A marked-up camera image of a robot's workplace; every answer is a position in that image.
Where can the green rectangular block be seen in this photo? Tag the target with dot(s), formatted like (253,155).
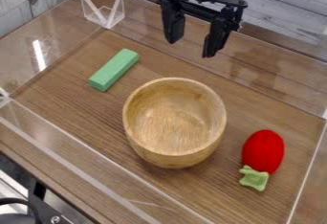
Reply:
(113,69)

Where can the clear acrylic corner bracket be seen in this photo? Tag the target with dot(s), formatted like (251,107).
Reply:
(103,16)

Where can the brown wooden bowl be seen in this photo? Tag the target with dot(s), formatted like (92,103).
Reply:
(173,118)

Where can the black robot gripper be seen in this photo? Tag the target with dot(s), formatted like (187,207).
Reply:
(223,12)

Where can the black table leg bracket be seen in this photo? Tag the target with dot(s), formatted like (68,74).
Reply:
(49,216)

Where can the red plush strawberry toy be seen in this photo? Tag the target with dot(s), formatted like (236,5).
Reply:
(261,157)

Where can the clear acrylic tray wall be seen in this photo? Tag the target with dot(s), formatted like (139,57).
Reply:
(109,194)

